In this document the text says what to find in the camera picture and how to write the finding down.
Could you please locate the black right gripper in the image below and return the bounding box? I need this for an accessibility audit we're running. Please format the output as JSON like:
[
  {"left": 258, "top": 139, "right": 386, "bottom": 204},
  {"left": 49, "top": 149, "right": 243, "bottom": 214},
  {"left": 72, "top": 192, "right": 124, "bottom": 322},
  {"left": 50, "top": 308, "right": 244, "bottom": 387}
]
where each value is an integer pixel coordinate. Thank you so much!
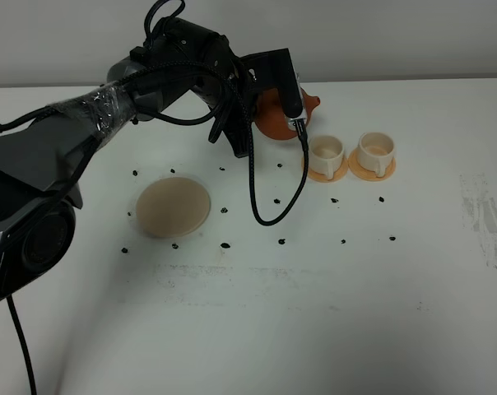
[{"left": 190, "top": 48, "right": 293, "bottom": 160}]

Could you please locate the brown clay teapot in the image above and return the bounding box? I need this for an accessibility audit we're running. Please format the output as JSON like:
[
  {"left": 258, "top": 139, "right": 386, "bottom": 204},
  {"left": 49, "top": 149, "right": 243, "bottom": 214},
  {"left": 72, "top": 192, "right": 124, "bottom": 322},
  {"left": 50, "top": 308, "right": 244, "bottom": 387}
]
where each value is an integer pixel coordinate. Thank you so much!
[{"left": 254, "top": 88, "right": 297, "bottom": 141}]

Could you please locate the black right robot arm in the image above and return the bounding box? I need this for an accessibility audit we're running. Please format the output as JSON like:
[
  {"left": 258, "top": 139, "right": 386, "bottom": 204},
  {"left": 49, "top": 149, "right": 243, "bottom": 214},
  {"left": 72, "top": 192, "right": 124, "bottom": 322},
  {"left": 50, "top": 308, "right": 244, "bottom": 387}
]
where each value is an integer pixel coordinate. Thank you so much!
[{"left": 0, "top": 16, "right": 302, "bottom": 301}]

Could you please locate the beige round teapot coaster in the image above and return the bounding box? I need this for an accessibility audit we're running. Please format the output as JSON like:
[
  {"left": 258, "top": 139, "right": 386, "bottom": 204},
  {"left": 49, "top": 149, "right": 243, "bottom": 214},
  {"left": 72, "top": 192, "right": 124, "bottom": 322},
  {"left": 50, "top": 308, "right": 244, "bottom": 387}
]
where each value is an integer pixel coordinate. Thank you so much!
[{"left": 135, "top": 177, "right": 211, "bottom": 238}]

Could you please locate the left white teacup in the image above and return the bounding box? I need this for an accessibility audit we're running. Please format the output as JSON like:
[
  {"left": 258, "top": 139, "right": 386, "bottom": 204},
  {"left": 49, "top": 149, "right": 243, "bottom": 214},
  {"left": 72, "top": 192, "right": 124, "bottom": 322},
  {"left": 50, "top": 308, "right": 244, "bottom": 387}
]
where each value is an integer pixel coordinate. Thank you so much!
[{"left": 309, "top": 135, "right": 346, "bottom": 157}]

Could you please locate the white teacup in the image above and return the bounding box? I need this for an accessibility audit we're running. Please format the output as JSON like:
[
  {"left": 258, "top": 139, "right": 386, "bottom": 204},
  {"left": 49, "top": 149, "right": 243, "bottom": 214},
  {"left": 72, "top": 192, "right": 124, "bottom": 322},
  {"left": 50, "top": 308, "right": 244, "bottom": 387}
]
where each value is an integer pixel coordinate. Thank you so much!
[
  {"left": 309, "top": 135, "right": 346, "bottom": 157},
  {"left": 357, "top": 132, "right": 396, "bottom": 178}
]

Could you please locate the left orange cup coaster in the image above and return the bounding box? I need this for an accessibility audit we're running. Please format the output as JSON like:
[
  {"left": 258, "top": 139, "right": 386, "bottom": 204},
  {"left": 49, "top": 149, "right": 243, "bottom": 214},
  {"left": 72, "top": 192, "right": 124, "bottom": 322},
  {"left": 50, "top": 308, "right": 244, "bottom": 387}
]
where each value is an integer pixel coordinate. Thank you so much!
[{"left": 308, "top": 152, "right": 348, "bottom": 183}]

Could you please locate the orange cup coaster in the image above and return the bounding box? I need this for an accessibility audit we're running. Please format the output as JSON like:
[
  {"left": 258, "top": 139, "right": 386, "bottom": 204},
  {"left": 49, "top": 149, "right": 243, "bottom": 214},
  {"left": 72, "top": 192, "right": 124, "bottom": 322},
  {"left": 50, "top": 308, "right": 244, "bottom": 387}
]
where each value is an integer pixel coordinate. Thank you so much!
[
  {"left": 348, "top": 148, "right": 397, "bottom": 182},
  {"left": 308, "top": 152, "right": 348, "bottom": 183}
]

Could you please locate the right orange cup coaster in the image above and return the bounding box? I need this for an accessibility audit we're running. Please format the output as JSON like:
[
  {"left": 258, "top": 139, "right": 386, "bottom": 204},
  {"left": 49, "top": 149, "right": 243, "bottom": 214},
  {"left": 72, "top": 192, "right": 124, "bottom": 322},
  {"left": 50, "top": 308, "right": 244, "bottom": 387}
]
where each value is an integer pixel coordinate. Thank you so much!
[{"left": 348, "top": 148, "right": 397, "bottom": 182}]

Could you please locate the right white teacup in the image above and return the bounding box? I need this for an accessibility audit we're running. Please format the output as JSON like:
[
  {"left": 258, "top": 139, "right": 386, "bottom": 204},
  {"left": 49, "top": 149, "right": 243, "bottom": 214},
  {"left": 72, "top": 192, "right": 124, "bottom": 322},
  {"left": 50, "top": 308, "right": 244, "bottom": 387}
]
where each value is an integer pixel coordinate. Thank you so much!
[{"left": 357, "top": 132, "right": 396, "bottom": 178}]

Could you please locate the black braided camera cable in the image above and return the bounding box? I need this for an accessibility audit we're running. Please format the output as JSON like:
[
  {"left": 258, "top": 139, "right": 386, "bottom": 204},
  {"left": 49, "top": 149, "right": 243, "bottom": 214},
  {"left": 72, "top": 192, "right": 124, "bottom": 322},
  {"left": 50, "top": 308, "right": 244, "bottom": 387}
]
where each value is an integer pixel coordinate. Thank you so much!
[{"left": 0, "top": 0, "right": 312, "bottom": 395}]

